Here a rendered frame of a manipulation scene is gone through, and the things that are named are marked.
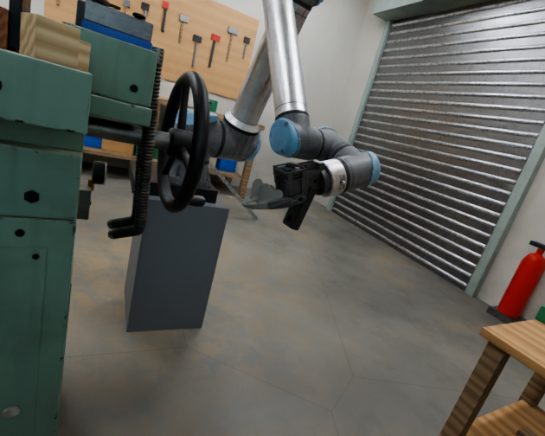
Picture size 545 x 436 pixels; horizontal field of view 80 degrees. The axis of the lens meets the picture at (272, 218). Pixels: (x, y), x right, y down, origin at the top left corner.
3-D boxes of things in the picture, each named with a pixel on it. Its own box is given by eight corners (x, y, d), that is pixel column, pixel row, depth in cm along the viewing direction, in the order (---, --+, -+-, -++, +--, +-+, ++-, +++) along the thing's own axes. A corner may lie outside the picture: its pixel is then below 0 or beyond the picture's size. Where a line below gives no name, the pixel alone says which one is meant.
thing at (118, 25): (151, 50, 54) (157, 14, 52) (73, 24, 48) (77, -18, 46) (139, 54, 64) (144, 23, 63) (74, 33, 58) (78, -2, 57)
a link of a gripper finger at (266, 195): (240, 185, 71) (278, 176, 74) (243, 209, 73) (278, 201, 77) (246, 189, 68) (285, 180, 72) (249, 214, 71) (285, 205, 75)
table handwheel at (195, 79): (226, 56, 56) (179, 92, 81) (95, 8, 46) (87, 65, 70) (207, 221, 58) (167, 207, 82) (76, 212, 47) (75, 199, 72)
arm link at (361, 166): (355, 170, 94) (378, 191, 88) (319, 179, 89) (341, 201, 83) (364, 142, 88) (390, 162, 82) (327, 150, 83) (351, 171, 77)
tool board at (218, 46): (242, 101, 392) (260, 20, 368) (41, 41, 297) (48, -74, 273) (240, 101, 396) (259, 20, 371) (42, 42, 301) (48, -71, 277)
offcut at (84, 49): (53, 63, 40) (55, 30, 39) (37, 59, 42) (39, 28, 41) (88, 73, 44) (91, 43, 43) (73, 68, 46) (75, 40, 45)
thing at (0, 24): (5, 49, 45) (6, 8, 44) (-12, 45, 44) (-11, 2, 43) (23, 54, 60) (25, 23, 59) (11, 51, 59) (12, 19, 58)
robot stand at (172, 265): (124, 290, 151) (141, 176, 136) (188, 290, 166) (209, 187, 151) (126, 332, 126) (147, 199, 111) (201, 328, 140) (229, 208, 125)
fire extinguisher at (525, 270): (524, 325, 236) (565, 251, 219) (510, 327, 227) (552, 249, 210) (499, 310, 251) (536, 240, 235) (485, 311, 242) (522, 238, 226)
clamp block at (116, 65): (150, 108, 55) (159, 52, 53) (56, 86, 48) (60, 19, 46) (138, 102, 67) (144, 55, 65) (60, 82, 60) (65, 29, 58)
